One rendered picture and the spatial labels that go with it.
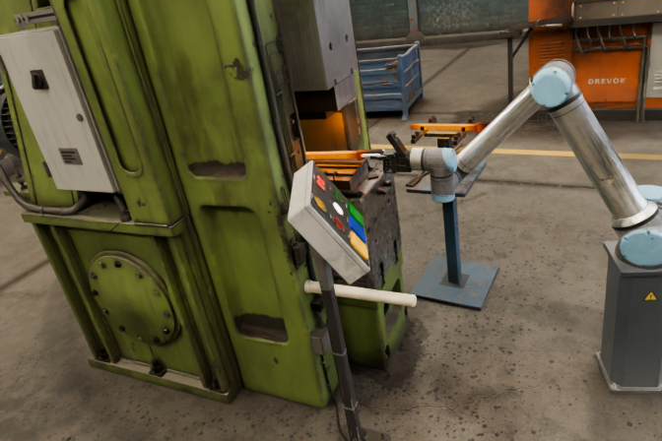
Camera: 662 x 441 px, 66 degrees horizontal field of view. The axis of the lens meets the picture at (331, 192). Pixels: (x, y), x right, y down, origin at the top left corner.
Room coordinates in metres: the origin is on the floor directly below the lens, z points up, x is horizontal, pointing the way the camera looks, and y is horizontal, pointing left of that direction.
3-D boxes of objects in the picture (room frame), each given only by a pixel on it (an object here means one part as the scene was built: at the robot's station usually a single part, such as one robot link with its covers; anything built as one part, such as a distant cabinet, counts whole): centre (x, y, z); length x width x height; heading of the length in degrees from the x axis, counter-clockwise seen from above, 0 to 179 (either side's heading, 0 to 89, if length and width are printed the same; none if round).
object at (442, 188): (1.83, -0.45, 0.91); 0.12 x 0.09 x 0.12; 146
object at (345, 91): (2.06, 0.06, 1.32); 0.42 x 0.20 x 0.10; 61
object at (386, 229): (2.12, 0.04, 0.69); 0.56 x 0.38 x 0.45; 61
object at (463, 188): (2.41, -0.61, 0.67); 0.40 x 0.30 x 0.02; 146
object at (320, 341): (1.70, 0.15, 0.36); 0.09 x 0.07 x 0.12; 151
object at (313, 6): (2.10, 0.03, 1.56); 0.42 x 0.39 x 0.40; 61
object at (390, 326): (2.12, 0.04, 0.23); 0.55 x 0.37 x 0.47; 61
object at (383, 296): (1.62, -0.04, 0.62); 0.44 x 0.05 x 0.05; 61
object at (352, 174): (2.06, 0.06, 0.96); 0.42 x 0.20 x 0.09; 61
